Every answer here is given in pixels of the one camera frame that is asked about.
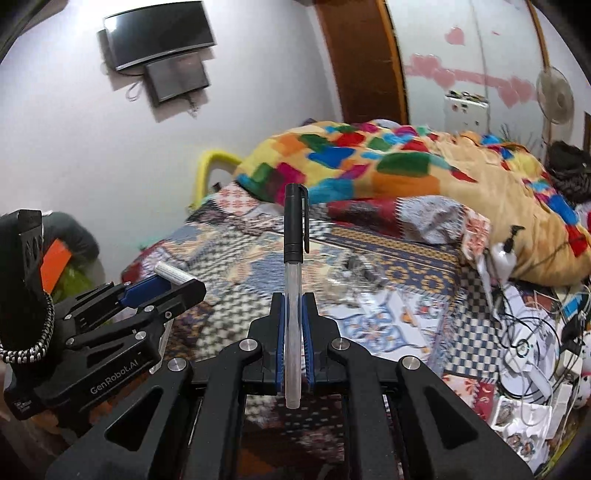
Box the orange box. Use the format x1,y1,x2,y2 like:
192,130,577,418
41,239,75,292

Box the black striped bag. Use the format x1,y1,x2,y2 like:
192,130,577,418
547,141,591,205

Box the standing fan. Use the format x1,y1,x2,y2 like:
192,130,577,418
536,67,576,149

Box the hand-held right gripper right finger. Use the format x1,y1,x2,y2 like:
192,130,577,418
300,292,534,480

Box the small black wall monitor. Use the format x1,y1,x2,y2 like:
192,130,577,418
145,54,212,105

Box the clear pen with black cap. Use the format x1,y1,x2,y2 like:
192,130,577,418
281,183,309,409

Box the white pump bottle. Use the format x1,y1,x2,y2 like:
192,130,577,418
489,225,525,280

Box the silver cylinder tube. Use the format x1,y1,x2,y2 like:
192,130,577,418
154,261,195,285

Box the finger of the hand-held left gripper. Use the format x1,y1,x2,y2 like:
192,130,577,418
52,276,163,325
64,280,208,352

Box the dark grey cloth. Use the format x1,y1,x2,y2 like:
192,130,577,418
41,211,100,269

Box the wardrobe with heart stickers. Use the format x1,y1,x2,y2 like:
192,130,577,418
385,0,555,136

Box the green plastic bag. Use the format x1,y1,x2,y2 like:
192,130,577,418
52,265,96,306

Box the black white braided cord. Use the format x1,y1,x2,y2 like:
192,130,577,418
0,290,56,366

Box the brown wooden door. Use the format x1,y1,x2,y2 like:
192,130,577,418
316,0,410,126

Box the black wall television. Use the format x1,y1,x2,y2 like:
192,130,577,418
102,14,217,73

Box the colourful patch blanket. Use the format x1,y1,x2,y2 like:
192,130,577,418
233,120,591,283

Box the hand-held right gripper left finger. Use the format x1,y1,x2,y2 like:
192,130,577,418
46,292,289,480

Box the small white cabinet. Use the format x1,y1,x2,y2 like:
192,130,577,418
443,91,489,136

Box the patterned patchwork bedspread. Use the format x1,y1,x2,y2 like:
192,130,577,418
121,182,509,417

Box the dark dried twigs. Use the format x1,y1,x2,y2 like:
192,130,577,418
499,124,542,149

